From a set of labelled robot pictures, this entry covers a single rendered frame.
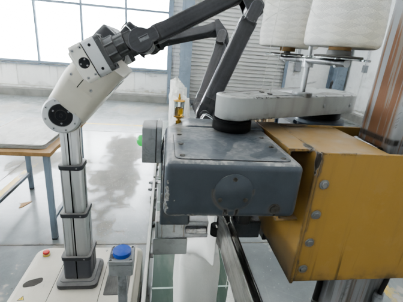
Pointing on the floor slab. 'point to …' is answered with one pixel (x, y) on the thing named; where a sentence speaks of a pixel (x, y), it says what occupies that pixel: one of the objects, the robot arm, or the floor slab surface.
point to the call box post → (122, 289)
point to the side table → (44, 175)
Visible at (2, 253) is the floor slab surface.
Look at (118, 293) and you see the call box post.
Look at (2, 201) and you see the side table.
